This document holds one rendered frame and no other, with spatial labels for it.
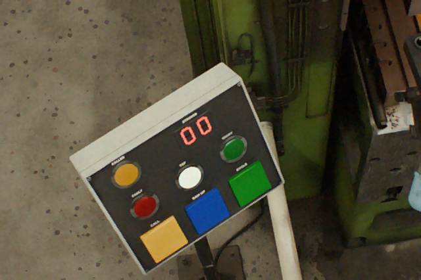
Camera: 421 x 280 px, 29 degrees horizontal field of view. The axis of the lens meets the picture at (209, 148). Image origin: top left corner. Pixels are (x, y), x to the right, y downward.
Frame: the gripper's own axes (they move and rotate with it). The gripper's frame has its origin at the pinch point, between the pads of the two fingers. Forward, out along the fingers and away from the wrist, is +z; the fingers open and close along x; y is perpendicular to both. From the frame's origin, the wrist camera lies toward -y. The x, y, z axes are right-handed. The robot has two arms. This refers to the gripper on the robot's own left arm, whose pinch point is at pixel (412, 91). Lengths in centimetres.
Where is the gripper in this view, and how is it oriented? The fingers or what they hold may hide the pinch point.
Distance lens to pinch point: 141.4
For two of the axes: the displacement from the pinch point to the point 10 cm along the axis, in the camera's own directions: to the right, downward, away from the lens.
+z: 0.1, -0.6, 10.0
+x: 9.9, -1.7, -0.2
